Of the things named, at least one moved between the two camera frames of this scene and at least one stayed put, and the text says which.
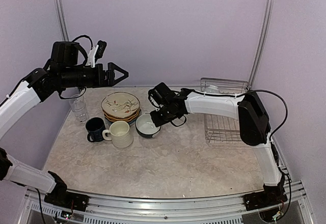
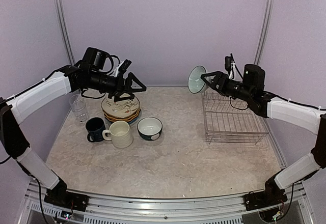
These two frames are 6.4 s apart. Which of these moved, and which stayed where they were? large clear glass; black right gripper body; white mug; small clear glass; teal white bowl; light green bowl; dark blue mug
Moved: teal white bowl; light green bowl; black right gripper body
Stayed: white mug; dark blue mug; small clear glass; large clear glass
